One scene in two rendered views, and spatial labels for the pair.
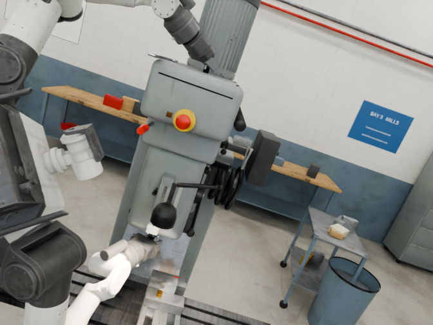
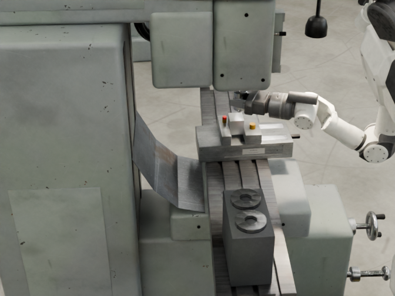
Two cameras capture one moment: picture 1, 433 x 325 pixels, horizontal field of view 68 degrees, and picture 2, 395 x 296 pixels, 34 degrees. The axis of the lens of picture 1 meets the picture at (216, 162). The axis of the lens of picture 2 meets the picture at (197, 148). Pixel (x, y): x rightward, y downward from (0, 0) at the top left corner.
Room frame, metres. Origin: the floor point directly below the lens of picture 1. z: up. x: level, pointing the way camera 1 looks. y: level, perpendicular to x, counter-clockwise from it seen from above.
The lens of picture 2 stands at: (1.18, 2.06, 2.33)
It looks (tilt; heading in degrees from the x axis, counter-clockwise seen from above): 34 degrees down; 272
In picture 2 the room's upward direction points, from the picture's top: 1 degrees counter-clockwise
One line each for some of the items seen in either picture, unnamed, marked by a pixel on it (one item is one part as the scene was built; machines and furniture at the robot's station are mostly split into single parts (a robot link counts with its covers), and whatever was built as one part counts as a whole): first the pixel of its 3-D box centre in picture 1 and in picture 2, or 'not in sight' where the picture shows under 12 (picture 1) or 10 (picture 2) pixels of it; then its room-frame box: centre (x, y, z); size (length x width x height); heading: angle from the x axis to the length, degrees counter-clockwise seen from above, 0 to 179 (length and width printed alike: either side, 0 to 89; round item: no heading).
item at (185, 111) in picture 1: (184, 120); not in sight; (0.86, 0.12, 1.76); 0.06 x 0.02 x 0.06; 93
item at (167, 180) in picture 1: (160, 204); (275, 41); (0.98, 0.13, 1.45); 0.04 x 0.04 x 0.21; 3
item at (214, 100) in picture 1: (198, 95); not in sight; (1.10, 0.13, 1.81); 0.47 x 0.26 x 0.16; 3
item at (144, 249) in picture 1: (136, 251); (265, 104); (1.00, 0.16, 1.23); 0.13 x 0.12 x 0.10; 72
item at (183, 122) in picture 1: (183, 121); not in sight; (0.83, 0.12, 1.76); 0.04 x 0.03 x 0.04; 93
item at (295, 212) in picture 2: not in sight; (236, 197); (1.09, 0.13, 0.81); 0.50 x 0.35 x 0.12; 3
